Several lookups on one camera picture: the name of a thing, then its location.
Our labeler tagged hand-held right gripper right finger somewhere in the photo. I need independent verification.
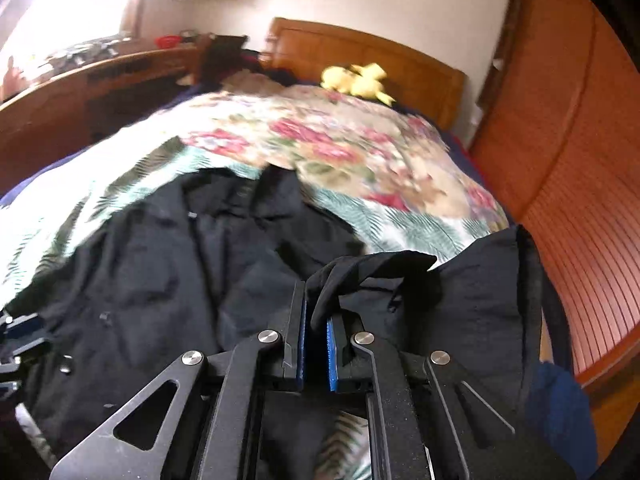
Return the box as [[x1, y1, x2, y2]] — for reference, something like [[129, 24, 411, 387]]
[[326, 310, 518, 480]]

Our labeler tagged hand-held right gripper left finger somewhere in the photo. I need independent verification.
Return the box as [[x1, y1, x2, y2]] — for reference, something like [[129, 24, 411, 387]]
[[50, 280, 307, 480]]

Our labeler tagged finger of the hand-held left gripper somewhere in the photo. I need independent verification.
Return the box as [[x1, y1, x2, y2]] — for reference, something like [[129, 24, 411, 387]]
[[0, 312, 41, 348], [0, 352, 23, 393]]

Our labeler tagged black button coat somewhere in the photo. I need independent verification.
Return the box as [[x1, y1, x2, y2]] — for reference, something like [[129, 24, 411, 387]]
[[2, 167, 576, 480]]

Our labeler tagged leaf print bed sheet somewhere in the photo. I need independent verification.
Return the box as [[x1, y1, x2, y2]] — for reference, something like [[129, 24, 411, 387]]
[[0, 137, 511, 480]]

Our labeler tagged floral blanket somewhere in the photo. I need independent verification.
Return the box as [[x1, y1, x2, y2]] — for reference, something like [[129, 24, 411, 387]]
[[182, 82, 511, 256]]

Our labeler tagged long wooden desk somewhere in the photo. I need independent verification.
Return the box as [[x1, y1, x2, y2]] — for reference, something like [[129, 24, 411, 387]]
[[0, 42, 211, 196]]

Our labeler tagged blue folded garment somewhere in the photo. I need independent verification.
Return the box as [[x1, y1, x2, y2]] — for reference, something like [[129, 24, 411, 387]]
[[530, 362, 598, 480]]

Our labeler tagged pink bottle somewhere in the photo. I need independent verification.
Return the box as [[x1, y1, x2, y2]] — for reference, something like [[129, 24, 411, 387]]
[[2, 55, 23, 98]]

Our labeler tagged yellow plush toy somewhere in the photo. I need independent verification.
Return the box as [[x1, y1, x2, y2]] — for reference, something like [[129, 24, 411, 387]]
[[320, 62, 393, 107]]

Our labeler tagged dark patterned cloth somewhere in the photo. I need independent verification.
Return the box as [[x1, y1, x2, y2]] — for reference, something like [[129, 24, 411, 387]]
[[45, 35, 133, 67]]

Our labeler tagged wooden bed headboard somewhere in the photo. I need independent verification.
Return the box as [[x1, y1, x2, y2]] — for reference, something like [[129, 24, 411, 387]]
[[265, 17, 468, 131]]

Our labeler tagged dark wooden chair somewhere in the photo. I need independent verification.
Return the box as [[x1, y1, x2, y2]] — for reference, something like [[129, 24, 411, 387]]
[[197, 34, 248, 86]]

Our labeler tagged wooden slatted wardrobe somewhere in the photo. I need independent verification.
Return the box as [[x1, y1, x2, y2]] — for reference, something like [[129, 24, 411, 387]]
[[470, 0, 640, 396]]

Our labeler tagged window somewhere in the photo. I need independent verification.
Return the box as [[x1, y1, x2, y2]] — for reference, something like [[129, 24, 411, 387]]
[[0, 0, 151, 68]]

